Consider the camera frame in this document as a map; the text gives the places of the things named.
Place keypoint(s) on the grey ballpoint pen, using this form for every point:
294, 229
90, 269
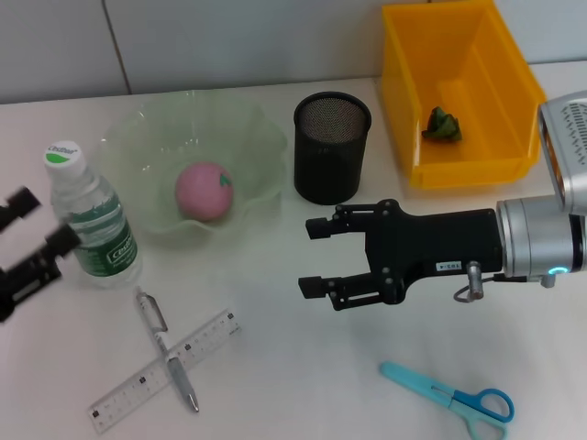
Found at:
158, 330

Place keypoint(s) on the yellow plastic bin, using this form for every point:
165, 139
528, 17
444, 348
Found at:
463, 176

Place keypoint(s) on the clear green-label water bottle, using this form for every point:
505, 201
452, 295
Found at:
101, 229

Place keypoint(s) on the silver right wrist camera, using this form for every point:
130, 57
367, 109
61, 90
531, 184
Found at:
568, 151

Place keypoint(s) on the blue capped scissors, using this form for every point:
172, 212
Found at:
413, 378

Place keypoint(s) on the green plastic wrapper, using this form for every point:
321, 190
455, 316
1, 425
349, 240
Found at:
440, 126

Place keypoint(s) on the green translucent glass fruit plate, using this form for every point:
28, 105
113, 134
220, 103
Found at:
257, 151

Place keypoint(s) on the clear plastic ruler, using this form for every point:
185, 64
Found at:
133, 389

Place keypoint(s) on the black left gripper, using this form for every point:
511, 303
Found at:
5, 293

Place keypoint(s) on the black mesh pen holder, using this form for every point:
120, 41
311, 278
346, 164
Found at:
330, 156

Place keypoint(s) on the pink toy peach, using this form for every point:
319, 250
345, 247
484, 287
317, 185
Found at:
204, 192

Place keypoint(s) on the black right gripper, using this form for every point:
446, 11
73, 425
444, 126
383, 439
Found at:
431, 243

